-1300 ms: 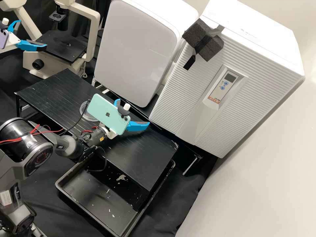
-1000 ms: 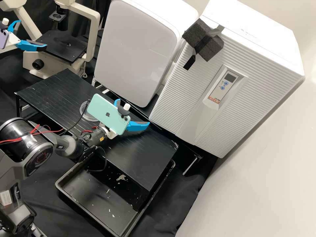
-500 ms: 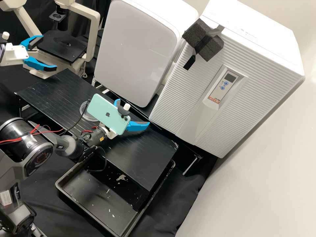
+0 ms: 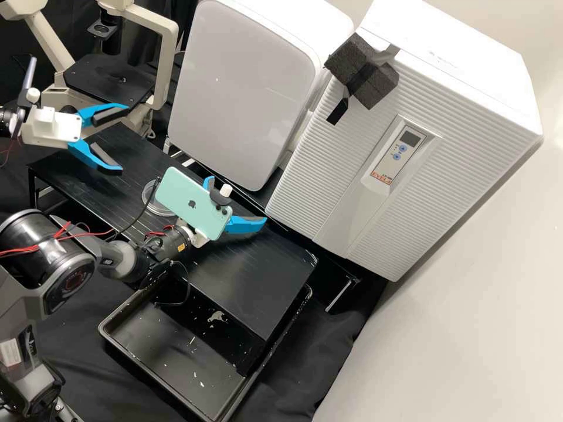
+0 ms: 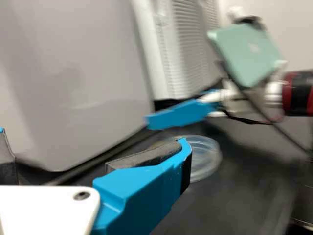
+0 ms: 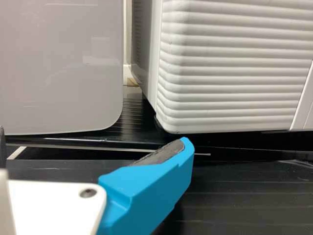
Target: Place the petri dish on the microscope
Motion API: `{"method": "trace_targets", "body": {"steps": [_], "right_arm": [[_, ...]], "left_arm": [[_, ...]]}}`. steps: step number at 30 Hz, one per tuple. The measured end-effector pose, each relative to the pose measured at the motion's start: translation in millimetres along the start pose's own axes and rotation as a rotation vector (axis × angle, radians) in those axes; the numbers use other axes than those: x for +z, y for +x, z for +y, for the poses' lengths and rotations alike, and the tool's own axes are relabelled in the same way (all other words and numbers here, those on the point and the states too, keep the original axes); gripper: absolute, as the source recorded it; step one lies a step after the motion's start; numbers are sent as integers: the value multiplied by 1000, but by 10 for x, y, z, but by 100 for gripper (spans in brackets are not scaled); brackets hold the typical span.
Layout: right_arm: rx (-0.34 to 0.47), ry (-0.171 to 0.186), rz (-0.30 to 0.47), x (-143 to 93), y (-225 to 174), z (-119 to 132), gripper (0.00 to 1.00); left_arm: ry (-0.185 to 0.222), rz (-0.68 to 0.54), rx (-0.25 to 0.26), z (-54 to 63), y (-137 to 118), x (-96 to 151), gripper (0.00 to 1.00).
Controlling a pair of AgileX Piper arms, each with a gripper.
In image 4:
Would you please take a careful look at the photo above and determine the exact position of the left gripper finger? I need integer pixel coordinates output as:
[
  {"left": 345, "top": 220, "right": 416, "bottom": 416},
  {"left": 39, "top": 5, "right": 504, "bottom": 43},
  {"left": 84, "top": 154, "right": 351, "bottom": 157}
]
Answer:
[
  {"left": 75, "top": 103, "right": 131, "bottom": 130},
  {"left": 67, "top": 138, "right": 124, "bottom": 176}
]

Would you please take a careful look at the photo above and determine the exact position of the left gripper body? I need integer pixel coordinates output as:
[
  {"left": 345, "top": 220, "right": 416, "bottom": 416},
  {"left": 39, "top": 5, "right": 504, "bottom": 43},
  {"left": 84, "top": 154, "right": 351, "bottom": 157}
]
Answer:
[{"left": 21, "top": 107, "right": 84, "bottom": 149}]

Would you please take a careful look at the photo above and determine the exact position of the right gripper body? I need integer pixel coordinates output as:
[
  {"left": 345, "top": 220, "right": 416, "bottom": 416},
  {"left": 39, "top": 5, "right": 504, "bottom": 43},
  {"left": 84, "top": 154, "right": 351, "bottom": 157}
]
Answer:
[{"left": 184, "top": 225, "right": 208, "bottom": 247}]

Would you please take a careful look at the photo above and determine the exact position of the cream microscope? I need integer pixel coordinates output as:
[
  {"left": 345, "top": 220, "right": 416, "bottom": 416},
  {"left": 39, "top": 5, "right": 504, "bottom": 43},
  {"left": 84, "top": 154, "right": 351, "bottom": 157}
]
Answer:
[{"left": 0, "top": 0, "right": 181, "bottom": 138}]

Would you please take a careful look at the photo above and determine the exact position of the petri dish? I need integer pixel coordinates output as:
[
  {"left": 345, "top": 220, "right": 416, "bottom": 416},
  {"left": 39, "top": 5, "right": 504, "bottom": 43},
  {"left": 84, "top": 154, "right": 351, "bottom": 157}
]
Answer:
[{"left": 143, "top": 178, "right": 177, "bottom": 217}]

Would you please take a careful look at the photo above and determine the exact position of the black platform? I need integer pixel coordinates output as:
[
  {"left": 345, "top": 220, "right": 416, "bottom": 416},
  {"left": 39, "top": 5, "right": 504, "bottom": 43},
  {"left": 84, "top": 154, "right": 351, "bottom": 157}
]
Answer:
[
  {"left": 27, "top": 125, "right": 318, "bottom": 377},
  {"left": 162, "top": 140, "right": 366, "bottom": 314}
]

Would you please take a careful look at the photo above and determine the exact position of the white box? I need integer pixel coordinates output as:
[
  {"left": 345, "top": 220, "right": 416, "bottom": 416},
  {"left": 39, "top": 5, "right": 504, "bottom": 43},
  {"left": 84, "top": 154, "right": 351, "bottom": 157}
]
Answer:
[{"left": 167, "top": 0, "right": 355, "bottom": 192}]

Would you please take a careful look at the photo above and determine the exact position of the incubator door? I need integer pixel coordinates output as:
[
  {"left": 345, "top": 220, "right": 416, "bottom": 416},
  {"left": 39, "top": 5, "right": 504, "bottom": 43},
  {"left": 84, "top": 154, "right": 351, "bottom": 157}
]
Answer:
[{"left": 266, "top": 29, "right": 544, "bottom": 283}]

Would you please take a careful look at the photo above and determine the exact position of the black tray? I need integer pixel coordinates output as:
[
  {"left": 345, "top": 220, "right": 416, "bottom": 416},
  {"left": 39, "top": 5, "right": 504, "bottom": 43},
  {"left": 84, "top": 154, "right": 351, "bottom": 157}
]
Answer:
[{"left": 97, "top": 283, "right": 314, "bottom": 422}]

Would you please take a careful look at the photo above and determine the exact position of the white incubator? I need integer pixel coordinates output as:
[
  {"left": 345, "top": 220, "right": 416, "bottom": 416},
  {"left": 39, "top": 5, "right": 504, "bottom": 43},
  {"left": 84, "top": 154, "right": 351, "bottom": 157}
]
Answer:
[{"left": 354, "top": 0, "right": 545, "bottom": 146}]

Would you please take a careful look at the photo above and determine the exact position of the right wrist camera phone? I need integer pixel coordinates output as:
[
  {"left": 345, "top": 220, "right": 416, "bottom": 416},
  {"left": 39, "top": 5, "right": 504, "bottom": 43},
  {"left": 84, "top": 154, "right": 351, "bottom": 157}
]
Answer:
[{"left": 156, "top": 166, "right": 234, "bottom": 241}]

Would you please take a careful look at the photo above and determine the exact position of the black cable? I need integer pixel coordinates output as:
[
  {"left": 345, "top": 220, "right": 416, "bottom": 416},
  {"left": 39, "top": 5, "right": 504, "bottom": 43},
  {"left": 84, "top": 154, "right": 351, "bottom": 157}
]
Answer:
[{"left": 108, "top": 177, "right": 162, "bottom": 240}]

